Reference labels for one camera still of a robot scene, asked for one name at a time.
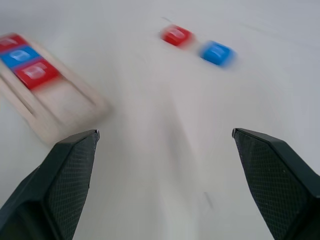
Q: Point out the red letter block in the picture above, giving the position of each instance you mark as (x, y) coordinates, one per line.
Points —
(177, 35)
(36, 73)
(10, 42)

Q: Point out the light wooden letter tray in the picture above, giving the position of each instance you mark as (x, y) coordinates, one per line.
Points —
(66, 105)

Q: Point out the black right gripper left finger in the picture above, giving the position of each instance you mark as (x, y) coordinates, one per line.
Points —
(60, 180)

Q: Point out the blue letter block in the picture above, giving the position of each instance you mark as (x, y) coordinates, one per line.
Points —
(217, 53)
(18, 56)

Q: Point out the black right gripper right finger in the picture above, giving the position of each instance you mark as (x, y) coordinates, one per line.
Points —
(275, 180)

